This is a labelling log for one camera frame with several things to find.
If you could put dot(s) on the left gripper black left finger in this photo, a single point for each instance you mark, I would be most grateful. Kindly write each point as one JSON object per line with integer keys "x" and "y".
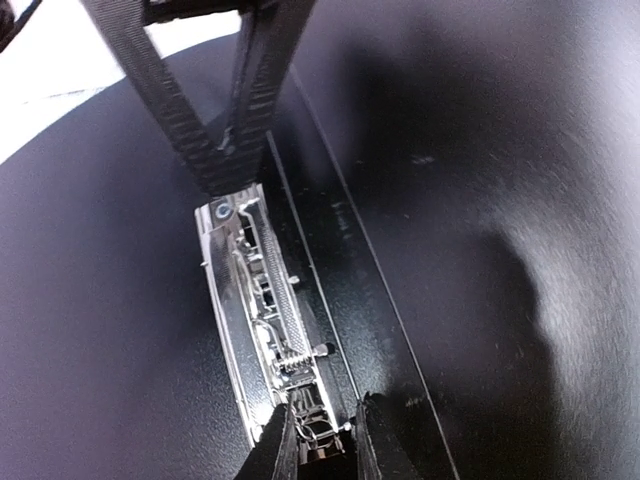
{"x": 275, "y": 456}

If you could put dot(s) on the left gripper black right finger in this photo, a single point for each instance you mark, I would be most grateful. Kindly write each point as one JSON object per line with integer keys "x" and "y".
{"x": 379, "y": 452}

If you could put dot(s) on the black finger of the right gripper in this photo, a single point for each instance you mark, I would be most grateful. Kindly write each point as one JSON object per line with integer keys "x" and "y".
{"x": 224, "y": 156}

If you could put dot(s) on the black folder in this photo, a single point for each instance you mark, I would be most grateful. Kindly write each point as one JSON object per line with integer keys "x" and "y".
{"x": 466, "y": 174}

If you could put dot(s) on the blank white sheet lower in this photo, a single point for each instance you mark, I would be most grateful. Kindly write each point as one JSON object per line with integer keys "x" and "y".
{"x": 56, "y": 63}

